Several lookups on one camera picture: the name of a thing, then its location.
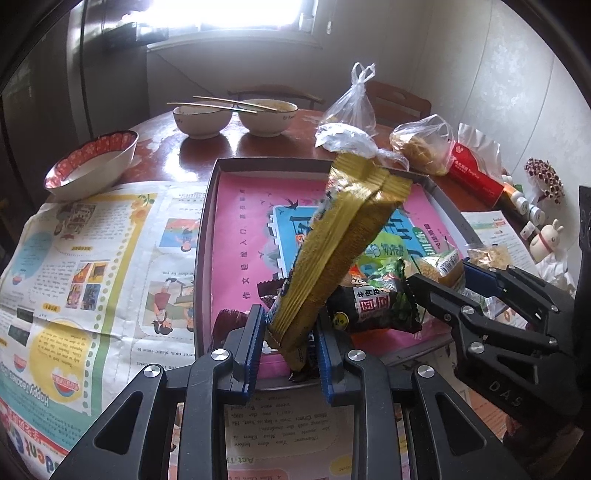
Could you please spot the pink printed sheet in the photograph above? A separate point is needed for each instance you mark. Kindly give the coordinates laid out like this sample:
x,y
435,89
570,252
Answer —
x,y
240,230

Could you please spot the colourful illustrated newspaper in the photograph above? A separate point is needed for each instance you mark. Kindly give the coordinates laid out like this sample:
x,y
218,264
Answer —
x,y
69,277

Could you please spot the small white medicine bottle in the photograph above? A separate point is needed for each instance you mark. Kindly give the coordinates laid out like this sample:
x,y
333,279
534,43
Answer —
x,y
527,229

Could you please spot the crumpled clear plastic bag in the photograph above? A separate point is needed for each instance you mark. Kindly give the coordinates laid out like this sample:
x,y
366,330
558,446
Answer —
x,y
346,138

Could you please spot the dark refrigerator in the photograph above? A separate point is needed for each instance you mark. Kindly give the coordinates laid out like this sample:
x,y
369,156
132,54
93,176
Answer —
x,y
46,92

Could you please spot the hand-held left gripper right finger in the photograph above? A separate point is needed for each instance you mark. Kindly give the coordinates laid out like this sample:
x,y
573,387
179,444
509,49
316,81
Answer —
x,y
327,364

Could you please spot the cream rabbit figurine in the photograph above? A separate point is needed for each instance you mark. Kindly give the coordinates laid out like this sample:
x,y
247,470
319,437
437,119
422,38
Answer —
x,y
547,240

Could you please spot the red tissue pack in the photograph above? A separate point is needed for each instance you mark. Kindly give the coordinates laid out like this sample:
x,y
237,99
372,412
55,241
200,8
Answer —
x,y
471,173

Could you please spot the crumpled white tissue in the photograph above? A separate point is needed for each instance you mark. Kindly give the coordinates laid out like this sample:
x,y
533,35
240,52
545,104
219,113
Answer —
x,y
554,272

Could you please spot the cream ceramic bowl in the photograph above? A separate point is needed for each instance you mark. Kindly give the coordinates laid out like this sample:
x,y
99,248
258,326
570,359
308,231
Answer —
x,y
268,120
203,122

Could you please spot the yellow cake clear wrapper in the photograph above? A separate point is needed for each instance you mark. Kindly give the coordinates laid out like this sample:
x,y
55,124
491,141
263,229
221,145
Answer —
x,y
441,272

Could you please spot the wooden chopstick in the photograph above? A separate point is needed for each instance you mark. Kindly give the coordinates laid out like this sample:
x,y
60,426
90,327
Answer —
x,y
198,105
226,105

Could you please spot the gold snack packet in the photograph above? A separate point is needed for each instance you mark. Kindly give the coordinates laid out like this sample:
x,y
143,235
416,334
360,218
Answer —
x,y
323,258

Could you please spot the shallow dark cardboard box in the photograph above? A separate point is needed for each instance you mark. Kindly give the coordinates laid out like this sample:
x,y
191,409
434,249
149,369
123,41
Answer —
x,y
206,258

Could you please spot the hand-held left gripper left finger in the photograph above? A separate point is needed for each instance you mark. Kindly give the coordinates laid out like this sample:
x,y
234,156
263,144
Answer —
x,y
253,350

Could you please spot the bright window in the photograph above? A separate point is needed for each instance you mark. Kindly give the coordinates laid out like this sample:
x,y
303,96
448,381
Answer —
x,y
207,18

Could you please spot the red flower ornament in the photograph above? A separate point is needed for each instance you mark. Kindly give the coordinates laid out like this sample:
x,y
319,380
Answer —
x,y
545,180

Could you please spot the black green snack packet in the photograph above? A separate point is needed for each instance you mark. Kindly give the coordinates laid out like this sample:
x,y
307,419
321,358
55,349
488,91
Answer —
x,y
369,309

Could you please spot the tall knotted clear plastic bag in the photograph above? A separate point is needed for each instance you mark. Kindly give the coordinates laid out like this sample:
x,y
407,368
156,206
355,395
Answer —
x,y
353,108

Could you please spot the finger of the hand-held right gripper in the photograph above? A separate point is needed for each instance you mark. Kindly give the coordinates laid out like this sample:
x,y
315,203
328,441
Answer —
x,y
480,273
443,304

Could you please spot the clear bag of fried food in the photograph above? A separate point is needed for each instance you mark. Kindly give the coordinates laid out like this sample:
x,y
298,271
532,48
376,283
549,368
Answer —
x,y
420,147

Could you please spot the orange medicine bottle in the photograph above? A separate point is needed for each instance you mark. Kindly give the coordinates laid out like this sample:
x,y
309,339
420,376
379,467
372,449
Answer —
x,y
511,190

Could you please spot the green label snack packet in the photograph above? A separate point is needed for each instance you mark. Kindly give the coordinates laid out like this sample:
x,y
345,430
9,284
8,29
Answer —
x,y
388,251

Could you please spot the clear packet crumbly cake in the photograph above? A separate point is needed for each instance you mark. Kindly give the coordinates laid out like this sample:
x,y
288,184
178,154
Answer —
x,y
489,256

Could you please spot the red patterned bowl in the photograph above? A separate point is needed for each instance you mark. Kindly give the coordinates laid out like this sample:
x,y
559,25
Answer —
x,y
87,168

